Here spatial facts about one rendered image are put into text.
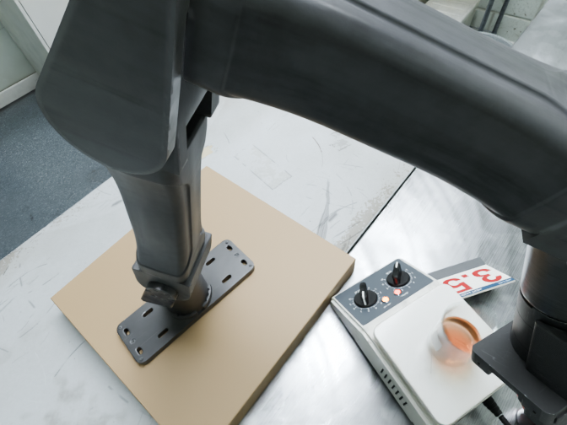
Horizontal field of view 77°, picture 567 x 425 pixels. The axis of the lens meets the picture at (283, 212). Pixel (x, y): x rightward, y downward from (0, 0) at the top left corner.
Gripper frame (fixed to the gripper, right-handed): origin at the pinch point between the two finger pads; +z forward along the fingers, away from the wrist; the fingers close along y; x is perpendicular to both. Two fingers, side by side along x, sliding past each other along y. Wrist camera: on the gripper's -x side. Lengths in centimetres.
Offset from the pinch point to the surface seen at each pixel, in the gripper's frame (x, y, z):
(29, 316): 46, -49, -1
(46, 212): 195, -83, 35
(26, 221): 194, -94, 36
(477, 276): 17.9, 13.8, 4.5
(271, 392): 20.2, -19.8, 8.2
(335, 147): 51, 11, -8
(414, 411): 8.1, -6.5, 6.2
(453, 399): 5.9, -3.3, 3.6
